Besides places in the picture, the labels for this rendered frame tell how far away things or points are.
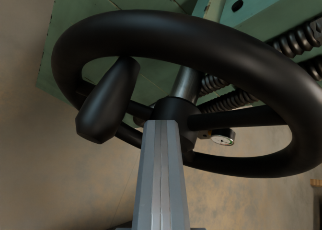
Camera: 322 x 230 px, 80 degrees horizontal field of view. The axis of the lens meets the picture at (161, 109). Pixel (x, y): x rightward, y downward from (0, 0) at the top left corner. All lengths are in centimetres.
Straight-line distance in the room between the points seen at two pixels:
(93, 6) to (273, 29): 30
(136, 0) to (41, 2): 90
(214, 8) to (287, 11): 8
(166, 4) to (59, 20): 26
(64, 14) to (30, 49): 63
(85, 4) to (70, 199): 83
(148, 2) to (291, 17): 21
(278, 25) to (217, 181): 143
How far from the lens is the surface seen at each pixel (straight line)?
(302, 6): 20
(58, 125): 100
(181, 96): 23
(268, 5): 20
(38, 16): 117
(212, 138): 54
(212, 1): 26
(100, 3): 40
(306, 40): 21
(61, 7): 47
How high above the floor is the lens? 99
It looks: 53 degrees down
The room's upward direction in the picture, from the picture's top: 73 degrees clockwise
